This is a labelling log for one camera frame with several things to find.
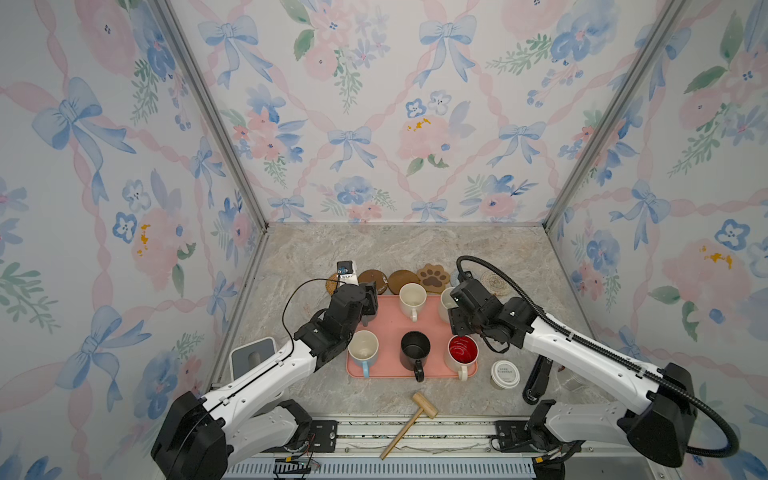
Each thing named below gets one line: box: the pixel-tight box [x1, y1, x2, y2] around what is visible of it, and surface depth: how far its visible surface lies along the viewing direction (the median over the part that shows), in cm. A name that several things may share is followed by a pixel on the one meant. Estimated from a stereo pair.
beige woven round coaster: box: [480, 270, 511, 297], surface depth 103 cm
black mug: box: [400, 331, 431, 383], surface depth 83 cm
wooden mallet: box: [380, 392, 438, 460], surface depth 78 cm
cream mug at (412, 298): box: [399, 282, 427, 323], surface depth 92 cm
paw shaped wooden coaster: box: [417, 263, 450, 293], surface depth 106 cm
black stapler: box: [522, 354, 553, 405], surface depth 81 cm
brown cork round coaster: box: [387, 270, 420, 295], surface depth 107 cm
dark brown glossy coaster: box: [358, 269, 388, 295], surface depth 105 cm
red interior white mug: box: [444, 335, 479, 382], surface depth 82 cm
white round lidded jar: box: [490, 360, 521, 389], surface depth 79 cm
